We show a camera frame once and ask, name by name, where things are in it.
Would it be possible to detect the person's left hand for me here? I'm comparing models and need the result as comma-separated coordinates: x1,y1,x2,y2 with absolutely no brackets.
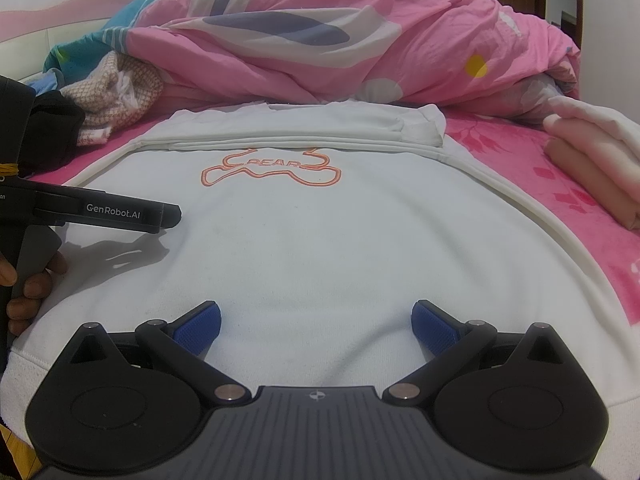
0,252,68,337

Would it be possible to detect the black garment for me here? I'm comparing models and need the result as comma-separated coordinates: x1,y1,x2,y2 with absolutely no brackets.
25,92,86,176

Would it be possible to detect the light blue garment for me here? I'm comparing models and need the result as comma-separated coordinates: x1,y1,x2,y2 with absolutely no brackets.
27,72,66,96

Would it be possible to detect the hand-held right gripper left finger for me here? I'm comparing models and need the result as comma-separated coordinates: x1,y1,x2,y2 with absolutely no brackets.
70,301,251,405

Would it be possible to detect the pink leaf print bed sheet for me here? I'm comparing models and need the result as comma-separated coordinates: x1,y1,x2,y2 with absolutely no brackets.
25,107,640,326

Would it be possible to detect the pink floral quilt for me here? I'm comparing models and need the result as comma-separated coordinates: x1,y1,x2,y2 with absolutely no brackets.
115,0,583,121

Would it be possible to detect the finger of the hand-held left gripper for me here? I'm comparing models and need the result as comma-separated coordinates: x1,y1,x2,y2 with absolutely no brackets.
159,203,182,230

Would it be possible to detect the beige checked garment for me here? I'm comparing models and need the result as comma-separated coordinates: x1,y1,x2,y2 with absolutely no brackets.
60,52,166,146

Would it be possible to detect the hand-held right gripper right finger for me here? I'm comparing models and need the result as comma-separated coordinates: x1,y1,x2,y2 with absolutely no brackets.
382,300,563,405

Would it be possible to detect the teal striped cloth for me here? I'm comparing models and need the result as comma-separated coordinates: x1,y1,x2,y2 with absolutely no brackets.
42,0,146,73

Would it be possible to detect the white sweatshirt orange bear outline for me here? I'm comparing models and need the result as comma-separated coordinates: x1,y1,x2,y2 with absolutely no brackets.
0,102,640,441

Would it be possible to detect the folded pale pink garment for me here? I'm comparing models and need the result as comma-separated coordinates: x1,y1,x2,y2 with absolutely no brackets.
542,112,640,232

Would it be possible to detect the pink and white headboard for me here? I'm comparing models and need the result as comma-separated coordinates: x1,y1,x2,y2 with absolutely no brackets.
0,0,116,81

